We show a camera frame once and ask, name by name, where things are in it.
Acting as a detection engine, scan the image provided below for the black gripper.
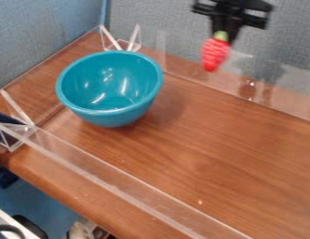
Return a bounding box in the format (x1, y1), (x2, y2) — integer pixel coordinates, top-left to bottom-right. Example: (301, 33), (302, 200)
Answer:
(191, 0), (274, 43)

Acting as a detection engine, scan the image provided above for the red toy strawberry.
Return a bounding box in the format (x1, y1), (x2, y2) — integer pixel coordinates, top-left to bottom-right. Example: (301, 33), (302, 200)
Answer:
(202, 31), (231, 72)

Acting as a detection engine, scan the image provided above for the blue plastic bowl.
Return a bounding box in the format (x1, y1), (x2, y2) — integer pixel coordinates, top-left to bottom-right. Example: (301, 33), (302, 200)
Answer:
(55, 51), (165, 128)

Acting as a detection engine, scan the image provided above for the clear acrylic back barrier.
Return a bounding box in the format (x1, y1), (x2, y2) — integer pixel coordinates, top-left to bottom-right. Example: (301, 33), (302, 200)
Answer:
(98, 25), (310, 121)

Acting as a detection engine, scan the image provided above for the clear acrylic barrier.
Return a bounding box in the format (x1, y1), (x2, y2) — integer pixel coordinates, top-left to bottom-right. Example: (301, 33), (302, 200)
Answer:
(98, 25), (310, 121)
(0, 123), (253, 239)
(0, 28), (103, 124)

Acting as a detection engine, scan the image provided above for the clear acrylic left barrier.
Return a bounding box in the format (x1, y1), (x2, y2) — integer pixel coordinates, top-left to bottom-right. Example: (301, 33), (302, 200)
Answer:
(0, 28), (103, 124)

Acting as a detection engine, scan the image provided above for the clear acrylic front barrier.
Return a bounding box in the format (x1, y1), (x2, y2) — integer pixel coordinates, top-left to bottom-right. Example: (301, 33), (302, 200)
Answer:
(0, 123), (253, 239)

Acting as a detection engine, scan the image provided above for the dark blue clamp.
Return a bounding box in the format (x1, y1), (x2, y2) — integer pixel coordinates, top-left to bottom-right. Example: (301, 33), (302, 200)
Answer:
(0, 112), (23, 189)

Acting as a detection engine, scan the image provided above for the white crumpled object below table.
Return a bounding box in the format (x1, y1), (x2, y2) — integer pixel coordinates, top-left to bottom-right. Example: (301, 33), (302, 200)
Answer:
(66, 218), (109, 239)

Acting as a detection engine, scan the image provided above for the black and silver equipment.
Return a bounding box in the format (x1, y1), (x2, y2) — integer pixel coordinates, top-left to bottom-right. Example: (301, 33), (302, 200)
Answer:
(0, 209), (48, 239)

